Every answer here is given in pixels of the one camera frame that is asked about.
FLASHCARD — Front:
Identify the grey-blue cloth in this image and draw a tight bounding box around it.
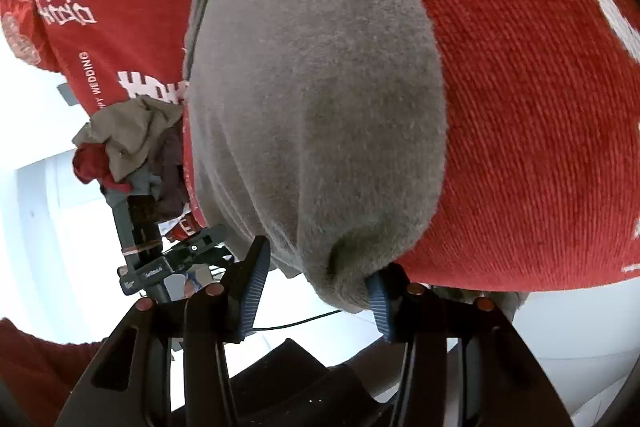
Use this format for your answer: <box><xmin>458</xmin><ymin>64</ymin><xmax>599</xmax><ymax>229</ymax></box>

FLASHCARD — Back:
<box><xmin>102</xmin><ymin>169</ymin><xmax>163</xmax><ymax>210</ymax></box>

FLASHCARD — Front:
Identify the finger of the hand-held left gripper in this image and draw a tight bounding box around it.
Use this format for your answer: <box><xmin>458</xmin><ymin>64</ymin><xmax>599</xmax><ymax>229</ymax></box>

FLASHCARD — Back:
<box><xmin>164</xmin><ymin>224</ymin><xmax>228</xmax><ymax>259</ymax></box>

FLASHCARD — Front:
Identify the black cable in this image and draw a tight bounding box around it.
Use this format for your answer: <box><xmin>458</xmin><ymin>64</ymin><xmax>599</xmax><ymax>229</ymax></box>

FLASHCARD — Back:
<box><xmin>252</xmin><ymin>309</ymin><xmax>341</xmax><ymax>333</ymax></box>

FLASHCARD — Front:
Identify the red patterned cloth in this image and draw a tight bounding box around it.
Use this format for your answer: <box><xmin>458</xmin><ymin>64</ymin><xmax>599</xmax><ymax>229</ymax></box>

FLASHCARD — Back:
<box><xmin>0</xmin><ymin>0</ymin><xmax>58</xmax><ymax>72</ymax></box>

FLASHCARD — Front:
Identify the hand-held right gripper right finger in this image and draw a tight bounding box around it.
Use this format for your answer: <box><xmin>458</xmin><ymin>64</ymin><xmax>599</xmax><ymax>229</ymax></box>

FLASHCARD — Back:
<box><xmin>365</xmin><ymin>264</ymin><xmax>576</xmax><ymax>427</ymax></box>

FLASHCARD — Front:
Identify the person's left hand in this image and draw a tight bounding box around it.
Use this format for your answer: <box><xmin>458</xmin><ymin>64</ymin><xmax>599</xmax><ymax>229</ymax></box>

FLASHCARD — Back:
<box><xmin>182</xmin><ymin>272</ymin><xmax>211</xmax><ymax>300</ymax></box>

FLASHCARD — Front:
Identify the red printed blanket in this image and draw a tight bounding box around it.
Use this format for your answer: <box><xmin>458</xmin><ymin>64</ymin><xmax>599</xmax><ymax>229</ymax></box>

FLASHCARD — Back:
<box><xmin>25</xmin><ymin>0</ymin><xmax>640</xmax><ymax>293</ymax></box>

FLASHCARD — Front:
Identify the person's left forearm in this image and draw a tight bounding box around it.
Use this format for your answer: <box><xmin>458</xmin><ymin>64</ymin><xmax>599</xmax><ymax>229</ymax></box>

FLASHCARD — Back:
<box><xmin>0</xmin><ymin>317</ymin><xmax>106</xmax><ymax>413</ymax></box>

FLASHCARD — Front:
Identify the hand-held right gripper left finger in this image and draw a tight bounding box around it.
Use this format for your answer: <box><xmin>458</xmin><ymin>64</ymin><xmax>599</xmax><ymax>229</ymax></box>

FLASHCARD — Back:
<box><xmin>55</xmin><ymin>234</ymin><xmax>273</xmax><ymax>427</ymax></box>

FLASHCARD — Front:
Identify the grey sweater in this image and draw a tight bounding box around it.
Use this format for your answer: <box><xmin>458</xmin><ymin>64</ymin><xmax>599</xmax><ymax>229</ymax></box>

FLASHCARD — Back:
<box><xmin>182</xmin><ymin>0</ymin><xmax>531</xmax><ymax>315</ymax></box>

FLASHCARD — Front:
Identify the pile of crumpled clothes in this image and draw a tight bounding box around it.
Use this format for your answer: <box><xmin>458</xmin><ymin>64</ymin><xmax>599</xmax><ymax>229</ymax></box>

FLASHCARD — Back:
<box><xmin>72</xmin><ymin>97</ymin><xmax>183</xmax><ymax>182</ymax></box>

